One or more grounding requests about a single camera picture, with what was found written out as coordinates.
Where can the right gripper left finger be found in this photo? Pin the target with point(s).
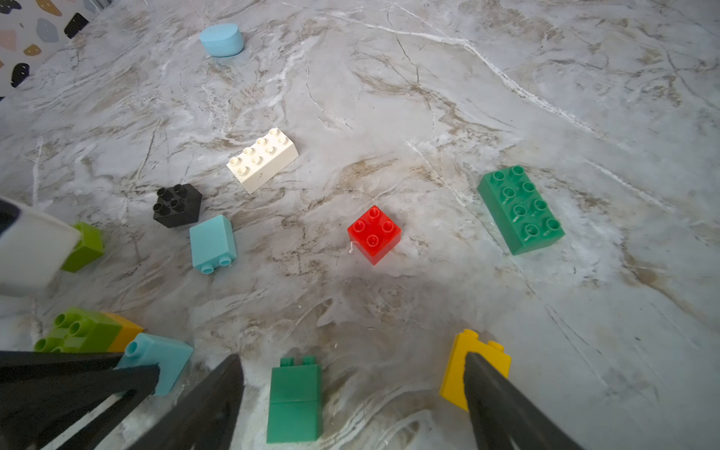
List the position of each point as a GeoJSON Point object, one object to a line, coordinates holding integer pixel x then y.
{"type": "Point", "coordinates": [204, 419]}

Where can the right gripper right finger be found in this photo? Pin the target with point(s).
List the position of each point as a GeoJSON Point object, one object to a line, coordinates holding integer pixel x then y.
{"type": "Point", "coordinates": [502, 417]}

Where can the lime green lego brick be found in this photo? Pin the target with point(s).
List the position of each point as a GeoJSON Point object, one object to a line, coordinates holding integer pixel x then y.
{"type": "Point", "coordinates": [89, 248]}
{"type": "Point", "coordinates": [79, 331]}

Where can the light blue lego brick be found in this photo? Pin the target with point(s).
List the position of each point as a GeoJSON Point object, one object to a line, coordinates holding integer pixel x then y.
{"type": "Point", "coordinates": [169, 354]}
{"type": "Point", "coordinates": [212, 244]}

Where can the yellow-orange square lego brick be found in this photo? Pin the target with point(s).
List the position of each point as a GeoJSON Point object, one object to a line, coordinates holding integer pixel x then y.
{"type": "Point", "coordinates": [129, 331]}

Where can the cream long lego brick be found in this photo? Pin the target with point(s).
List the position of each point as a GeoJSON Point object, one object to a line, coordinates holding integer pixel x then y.
{"type": "Point", "coordinates": [257, 164]}

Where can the yellow lego brick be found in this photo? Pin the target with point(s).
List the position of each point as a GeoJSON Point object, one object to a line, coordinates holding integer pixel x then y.
{"type": "Point", "coordinates": [452, 388]}

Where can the green square lego brick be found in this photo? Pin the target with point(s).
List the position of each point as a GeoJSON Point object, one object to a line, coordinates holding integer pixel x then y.
{"type": "Point", "coordinates": [295, 405]}

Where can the dark green long lego brick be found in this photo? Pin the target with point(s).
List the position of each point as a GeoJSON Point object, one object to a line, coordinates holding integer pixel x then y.
{"type": "Point", "coordinates": [522, 215]}

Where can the black square lego brick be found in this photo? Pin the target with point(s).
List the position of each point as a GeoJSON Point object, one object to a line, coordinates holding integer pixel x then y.
{"type": "Point", "coordinates": [177, 206]}

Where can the red square lego brick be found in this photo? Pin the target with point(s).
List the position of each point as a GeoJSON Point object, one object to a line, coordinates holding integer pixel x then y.
{"type": "Point", "coordinates": [375, 234]}

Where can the light blue round puck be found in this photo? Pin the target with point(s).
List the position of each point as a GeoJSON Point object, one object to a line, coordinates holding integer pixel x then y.
{"type": "Point", "coordinates": [222, 40]}

